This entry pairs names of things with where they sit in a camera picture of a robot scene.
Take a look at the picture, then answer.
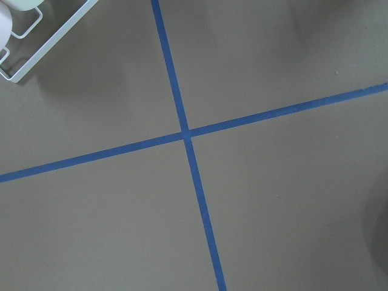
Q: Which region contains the white wire rack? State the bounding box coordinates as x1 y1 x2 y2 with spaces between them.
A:
1 0 98 84

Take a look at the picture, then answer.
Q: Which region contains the pink plastic cup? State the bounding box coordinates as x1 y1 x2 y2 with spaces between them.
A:
0 2 13 49

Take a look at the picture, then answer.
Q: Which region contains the pale green plastic cup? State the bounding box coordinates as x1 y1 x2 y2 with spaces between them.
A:
2 0 44 12

